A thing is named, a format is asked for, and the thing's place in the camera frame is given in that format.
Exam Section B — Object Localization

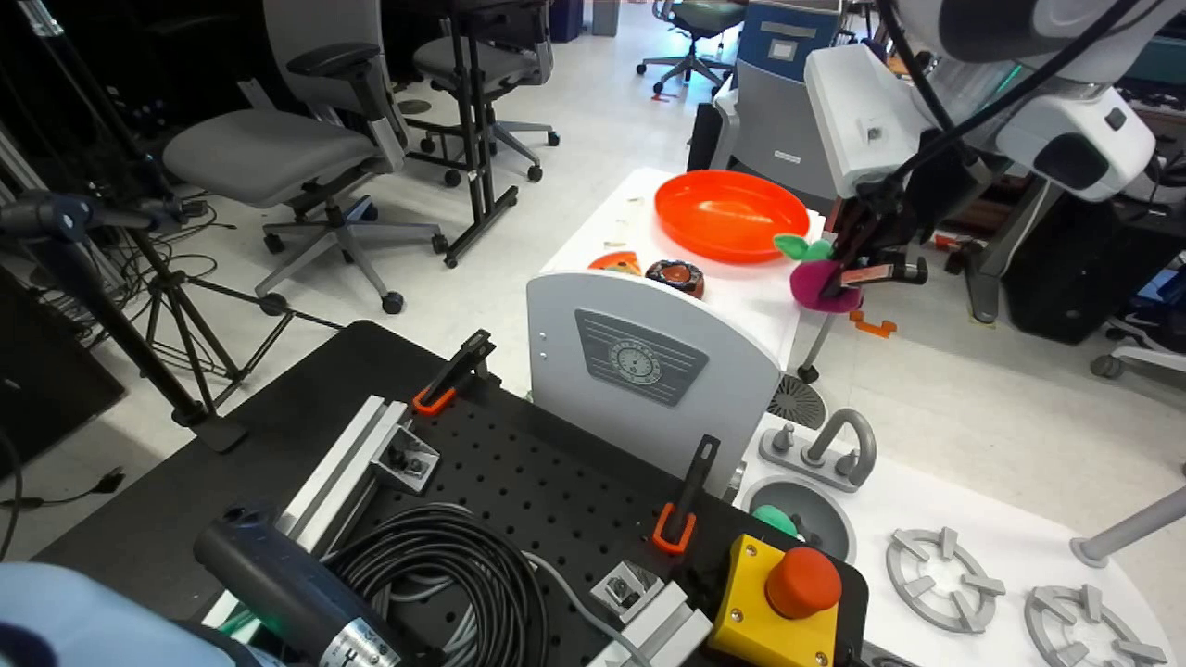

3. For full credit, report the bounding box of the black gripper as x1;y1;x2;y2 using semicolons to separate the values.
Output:
826;125;988;301

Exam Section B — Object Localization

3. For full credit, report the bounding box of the purple and red toy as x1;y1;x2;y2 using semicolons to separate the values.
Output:
771;234;869;317

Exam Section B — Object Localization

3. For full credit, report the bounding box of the orange plastic plate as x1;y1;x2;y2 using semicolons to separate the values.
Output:
653;168;817;267

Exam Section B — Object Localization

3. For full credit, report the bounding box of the grey toy faucet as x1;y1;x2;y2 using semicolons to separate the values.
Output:
757;403;884;493

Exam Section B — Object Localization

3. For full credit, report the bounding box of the white toy stove counter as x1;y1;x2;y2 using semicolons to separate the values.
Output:
739;409;1179;667

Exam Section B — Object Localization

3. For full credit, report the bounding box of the orange toy pizza slice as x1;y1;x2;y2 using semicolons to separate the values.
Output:
587;247;644;278

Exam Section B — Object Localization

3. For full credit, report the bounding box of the grey toy sink basin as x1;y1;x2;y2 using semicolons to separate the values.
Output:
742;477;862;569

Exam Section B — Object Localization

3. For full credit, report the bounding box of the small green toy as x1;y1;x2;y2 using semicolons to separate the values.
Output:
752;499;810;544

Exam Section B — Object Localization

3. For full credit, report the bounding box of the white toy kitchen cabinet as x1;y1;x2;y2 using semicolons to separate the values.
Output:
523;165;829;504

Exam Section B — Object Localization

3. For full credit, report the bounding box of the grey toy stove burner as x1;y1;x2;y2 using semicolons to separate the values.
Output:
1019;581;1173;667
884;525;1007;639

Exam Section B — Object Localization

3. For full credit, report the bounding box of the orange floor marker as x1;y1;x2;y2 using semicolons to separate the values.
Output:
846;308;900;343

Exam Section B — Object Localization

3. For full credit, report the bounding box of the white desk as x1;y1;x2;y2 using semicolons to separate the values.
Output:
943;172;1186;327

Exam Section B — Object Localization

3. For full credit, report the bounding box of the grey plastic chair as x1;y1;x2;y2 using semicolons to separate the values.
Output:
707;58;869;386

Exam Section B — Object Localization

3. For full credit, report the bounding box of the grey round floor base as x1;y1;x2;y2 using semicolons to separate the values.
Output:
771;371;829;433

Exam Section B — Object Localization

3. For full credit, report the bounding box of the black computer tower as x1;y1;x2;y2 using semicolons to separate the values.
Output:
1001;196;1163;350

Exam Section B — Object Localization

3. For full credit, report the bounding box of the blue storage bin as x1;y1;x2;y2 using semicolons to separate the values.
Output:
733;0;846;87

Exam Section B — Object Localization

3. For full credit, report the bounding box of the green office chair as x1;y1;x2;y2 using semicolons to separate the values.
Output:
636;0;752;99

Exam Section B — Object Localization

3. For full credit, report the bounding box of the orange black bar clamp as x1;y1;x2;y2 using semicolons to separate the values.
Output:
650;433;724;559
408;327;500;422

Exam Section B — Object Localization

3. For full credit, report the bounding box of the grey metal pole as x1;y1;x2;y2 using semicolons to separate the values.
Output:
1068;487;1186;571

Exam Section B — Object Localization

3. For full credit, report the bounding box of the yellow red emergency stop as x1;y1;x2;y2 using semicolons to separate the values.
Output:
703;530;849;667

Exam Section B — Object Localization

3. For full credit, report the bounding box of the black perforated breadboard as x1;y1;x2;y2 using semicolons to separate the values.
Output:
276;375;869;667

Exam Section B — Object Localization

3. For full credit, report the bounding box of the grey swivel chair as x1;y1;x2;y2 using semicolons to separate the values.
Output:
413;0;563;191

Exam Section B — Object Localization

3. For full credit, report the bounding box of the grey office chair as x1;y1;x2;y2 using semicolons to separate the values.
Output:
160;0;450;318

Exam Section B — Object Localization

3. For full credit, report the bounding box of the dark blue cylinder tool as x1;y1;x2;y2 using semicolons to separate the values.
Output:
192;512;405;667

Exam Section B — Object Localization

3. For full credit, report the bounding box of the black tripod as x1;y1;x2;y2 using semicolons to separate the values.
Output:
0;0;350;432

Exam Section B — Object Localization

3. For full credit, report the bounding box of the pale blue rounded object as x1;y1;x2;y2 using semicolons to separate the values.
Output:
0;559;246;667

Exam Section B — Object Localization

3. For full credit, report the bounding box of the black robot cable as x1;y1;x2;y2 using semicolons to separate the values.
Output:
871;0;1146;178

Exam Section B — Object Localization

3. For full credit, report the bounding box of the black table frame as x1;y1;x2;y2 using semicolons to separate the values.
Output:
437;0;523;272

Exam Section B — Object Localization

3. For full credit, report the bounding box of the aluminium extrusion rail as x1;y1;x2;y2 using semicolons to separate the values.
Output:
202;393;444;625
590;559;721;667

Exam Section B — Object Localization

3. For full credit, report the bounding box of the thin grey cable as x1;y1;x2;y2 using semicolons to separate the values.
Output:
523;550;639;642

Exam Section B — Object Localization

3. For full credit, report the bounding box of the black coiled cable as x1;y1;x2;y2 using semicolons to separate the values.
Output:
328;499;550;667

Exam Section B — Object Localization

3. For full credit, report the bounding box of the black floor power cable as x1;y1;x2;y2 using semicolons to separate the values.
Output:
0;422;125;559

